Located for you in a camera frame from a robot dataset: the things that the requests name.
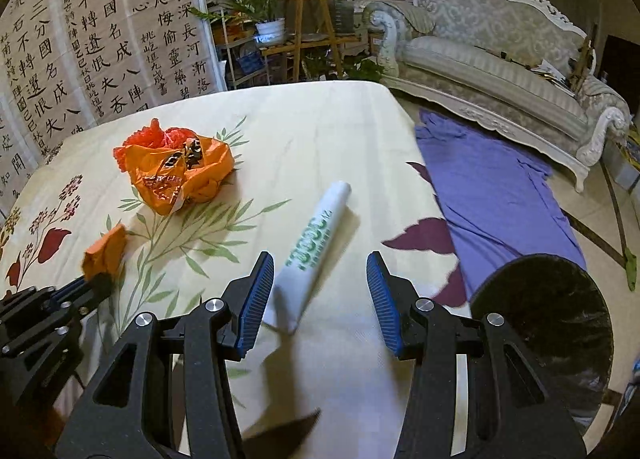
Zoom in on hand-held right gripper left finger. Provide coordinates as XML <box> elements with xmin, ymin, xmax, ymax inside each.
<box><xmin>55</xmin><ymin>251</ymin><xmax>276</xmax><ymax>459</ymax></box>

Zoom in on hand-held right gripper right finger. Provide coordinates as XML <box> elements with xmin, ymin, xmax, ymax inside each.
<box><xmin>366</xmin><ymin>251</ymin><xmax>586</xmax><ymax>459</ymax></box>

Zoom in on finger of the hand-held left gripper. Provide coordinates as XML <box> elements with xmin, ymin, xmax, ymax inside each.
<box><xmin>0</xmin><ymin>276</ymin><xmax>88</xmax><ymax>322</ymax></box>
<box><xmin>0</xmin><ymin>273</ymin><xmax>114</xmax><ymax>357</ymax></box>

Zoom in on orange paper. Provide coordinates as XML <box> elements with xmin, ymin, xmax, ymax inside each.
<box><xmin>82</xmin><ymin>224</ymin><xmax>129</xmax><ymax>281</ymax></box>

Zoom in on white tube with green print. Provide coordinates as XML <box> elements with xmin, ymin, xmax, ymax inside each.
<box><xmin>262</xmin><ymin>180</ymin><xmax>353</xmax><ymax>335</ymax></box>

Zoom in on round bin with black bag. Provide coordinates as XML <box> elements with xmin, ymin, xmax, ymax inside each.
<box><xmin>470</xmin><ymin>254</ymin><xmax>615</xmax><ymax>422</ymax></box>

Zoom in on orange plastic bag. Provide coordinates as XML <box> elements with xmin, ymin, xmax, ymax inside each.
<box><xmin>112</xmin><ymin>119</ymin><xmax>235</xmax><ymax>216</ymax></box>

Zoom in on purple sheet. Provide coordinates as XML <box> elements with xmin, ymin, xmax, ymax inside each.
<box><xmin>415</xmin><ymin>109</ymin><xmax>587</xmax><ymax>310</ymax></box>

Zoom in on red foam fruit net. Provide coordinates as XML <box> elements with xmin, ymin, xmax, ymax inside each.
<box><xmin>113</xmin><ymin>119</ymin><xmax>201</xmax><ymax>174</ymax></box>

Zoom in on floral cream table cover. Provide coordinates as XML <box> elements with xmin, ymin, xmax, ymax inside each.
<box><xmin>0</xmin><ymin>80</ymin><xmax>473</xmax><ymax>459</ymax></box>

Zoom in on small leafy floor plant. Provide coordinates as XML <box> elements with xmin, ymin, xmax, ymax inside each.
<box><xmin>305</xmin><ymin>51</ymin><xmax>386</xmax><ymax>84</ymax></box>

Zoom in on green slipper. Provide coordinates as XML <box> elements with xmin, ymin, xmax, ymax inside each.
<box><xmin>625</xmin><ymin>248</ymin><xmax>640</xmax><ymax>291</ymax></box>

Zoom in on ornate white sofa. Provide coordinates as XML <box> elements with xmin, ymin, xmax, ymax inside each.
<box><xmin>362</xmin><ymin>0</ymin><xmax>632</xmax><ymax>192</ymax></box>

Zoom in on grey storage box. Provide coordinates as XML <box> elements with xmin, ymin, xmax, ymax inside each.
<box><xmin>600</xmin><ymin>139</ymin><xmax>640</xmax><ymax>190</ymax></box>

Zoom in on wooden plant stand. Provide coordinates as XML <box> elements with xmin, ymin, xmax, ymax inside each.
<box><xmin>262</xmin><ymin>0</ymin><xmax>361</xmax><ymax>84</ymax></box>

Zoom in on thin black rod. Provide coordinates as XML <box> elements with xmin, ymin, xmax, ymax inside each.
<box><xmin>475</xmin><ymin>44</ymin><xmax>526</xmax><ymax>68</ymax></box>

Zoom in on loose papers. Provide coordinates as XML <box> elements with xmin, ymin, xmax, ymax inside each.
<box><xmin>530</xmin><ymin>59</ymin><xmax>576</xmax><ymax>90</ymax></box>

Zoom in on striped cushion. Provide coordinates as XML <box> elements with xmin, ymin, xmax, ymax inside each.
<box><xmin>395</xmin><ymin>3</ymin><xmax>439</xmax><ymax>34</ymax></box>

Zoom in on toy rifle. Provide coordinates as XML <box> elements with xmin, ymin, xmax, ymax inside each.
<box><xmin>570</xmin><ymin>24</ymin><xmax>598</xmax><ymax>92</ymax></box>

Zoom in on white wire shelf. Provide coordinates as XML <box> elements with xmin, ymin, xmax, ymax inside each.
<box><xmin>212</xmin><ymin>4</ymin><xmax>266</xmax><ymax>90</ymax></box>

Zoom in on calligraphy wall poster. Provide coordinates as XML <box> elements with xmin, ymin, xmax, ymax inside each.
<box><xmin>0</xmin><ymin>0</ymin><xmax>223</xmax><ymax>220</ymax></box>

